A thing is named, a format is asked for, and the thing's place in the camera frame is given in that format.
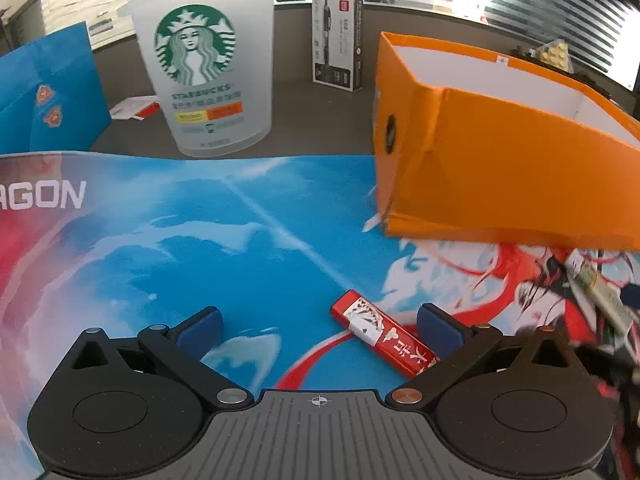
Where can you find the yellow toy bricks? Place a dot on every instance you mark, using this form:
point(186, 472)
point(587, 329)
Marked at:
point(550, 52)

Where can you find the white and red paper slip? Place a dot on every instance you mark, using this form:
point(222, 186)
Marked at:
point(132, 107)

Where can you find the frosted cup with green logo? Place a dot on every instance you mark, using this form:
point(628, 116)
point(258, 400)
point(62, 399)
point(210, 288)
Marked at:
point(200, 70)

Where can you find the red printed lighter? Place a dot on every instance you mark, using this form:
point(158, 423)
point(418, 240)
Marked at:
point(385, 335)

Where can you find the blue and red printed desk mat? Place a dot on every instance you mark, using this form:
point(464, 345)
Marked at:
point(200, 240)

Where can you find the black and white pen box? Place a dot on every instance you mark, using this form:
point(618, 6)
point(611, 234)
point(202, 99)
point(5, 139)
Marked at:
point(337, 35)

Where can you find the orange cardboard box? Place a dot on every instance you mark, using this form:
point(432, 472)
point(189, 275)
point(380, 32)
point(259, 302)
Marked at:
point(500, 160)

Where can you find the blue paper bag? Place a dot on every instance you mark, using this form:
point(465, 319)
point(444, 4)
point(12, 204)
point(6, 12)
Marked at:
point(50, 95)

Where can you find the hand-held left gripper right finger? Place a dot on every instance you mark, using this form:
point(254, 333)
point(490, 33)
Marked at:
point(440, 332)

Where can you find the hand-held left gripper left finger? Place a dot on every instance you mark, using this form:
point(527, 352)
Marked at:
point(200, 332)

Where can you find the clear tube with green label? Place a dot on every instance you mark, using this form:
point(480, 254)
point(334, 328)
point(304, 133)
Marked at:
point(600, 290)

